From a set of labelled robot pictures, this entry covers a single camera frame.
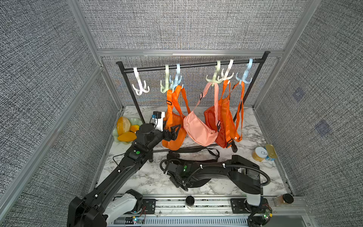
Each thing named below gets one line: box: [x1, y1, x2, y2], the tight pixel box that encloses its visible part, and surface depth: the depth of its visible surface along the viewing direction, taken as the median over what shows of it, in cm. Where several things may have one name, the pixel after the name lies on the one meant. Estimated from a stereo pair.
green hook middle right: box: [206, 60, 223, 87], surface depth 69 cm
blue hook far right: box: [235, 58, 253, 85], surface depth 69 cm
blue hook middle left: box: [169, 63, 183, 89], surface depth 67 cm
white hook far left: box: [132, 66, 150, 96], surface depth 65 cm
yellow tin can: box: [251, 146, 268, 163], surface depth 90 cm
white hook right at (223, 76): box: [217, 59, 235, 83], surface depth 70 cm
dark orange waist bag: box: [204, 79, 237, 149], surface depth 89 cm
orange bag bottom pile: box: [162, 85, 186, 151], surface depth 73 cm
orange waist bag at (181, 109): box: [167, 85, 191, 151], surface depth 79 cm
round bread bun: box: [116, 116, 132, 136], surface depth 99 cm
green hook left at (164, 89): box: [159, 64, 174, 94], surface depth 65 cm
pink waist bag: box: [183, 82, 222, 148], surface depth 90 cm
